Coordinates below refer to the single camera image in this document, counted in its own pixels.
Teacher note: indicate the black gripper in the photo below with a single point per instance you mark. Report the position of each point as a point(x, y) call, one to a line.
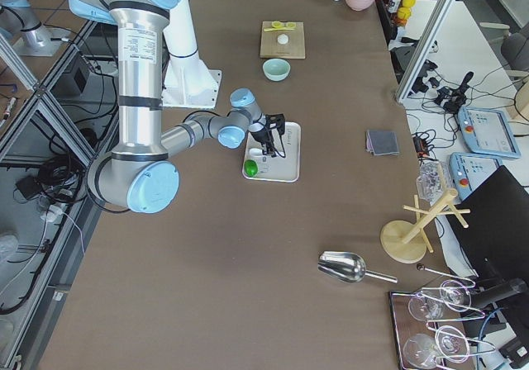
point(263, 135)

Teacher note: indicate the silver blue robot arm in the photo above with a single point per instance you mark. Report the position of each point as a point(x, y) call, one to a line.
point(159, 64)

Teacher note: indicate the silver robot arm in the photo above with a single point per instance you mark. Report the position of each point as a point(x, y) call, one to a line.
point(18, 18)

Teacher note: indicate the light green bowl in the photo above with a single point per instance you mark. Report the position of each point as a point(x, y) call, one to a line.
point(276, 69)

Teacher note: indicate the green lime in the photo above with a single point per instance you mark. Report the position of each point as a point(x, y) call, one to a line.
point(250, 168)

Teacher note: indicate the cream rabbit tray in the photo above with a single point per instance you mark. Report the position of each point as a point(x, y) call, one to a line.
point(278, 169)

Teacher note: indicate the bamboo cutting board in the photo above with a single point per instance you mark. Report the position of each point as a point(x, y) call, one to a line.
point(294, 49)

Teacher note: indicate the grey folded cloth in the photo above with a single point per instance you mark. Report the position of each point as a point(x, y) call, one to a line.
point(381, 142)

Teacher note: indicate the yellow plastic knife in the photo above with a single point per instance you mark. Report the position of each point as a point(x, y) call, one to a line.
point(283, 28)

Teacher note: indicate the metal scoop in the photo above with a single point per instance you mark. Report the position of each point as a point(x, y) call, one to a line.
point(348, 267)

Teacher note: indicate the wooden mug tree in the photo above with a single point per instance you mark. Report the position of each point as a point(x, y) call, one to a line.
point(406, 242)

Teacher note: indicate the clear plastic container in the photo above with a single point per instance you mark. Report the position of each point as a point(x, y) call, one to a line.
point(431, 180)

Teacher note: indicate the lower teach pendant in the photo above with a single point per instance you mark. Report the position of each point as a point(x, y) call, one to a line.
point(469, 171)

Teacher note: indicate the teach pendant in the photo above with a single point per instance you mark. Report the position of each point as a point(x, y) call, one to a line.
point(486, 131)
point(469, 171)

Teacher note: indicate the yellow toy fruit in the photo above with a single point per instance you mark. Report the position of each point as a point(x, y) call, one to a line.
point(405, 9)

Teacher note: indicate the upper teach pendant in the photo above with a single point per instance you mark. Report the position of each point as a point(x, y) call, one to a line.
point(486, 131)

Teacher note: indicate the wine glass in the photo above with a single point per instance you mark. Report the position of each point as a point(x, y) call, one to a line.
point(455, 295)

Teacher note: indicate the black laptop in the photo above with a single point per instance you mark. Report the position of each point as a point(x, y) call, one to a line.
point(496, 240)

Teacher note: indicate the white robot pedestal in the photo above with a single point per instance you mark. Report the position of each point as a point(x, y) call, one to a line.
point(188, 82)

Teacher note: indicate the aluminium frame post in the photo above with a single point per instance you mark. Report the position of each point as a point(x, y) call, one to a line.
point(437, 18)

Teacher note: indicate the wire glass rack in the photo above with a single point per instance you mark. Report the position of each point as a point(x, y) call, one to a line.
point(429, 335)

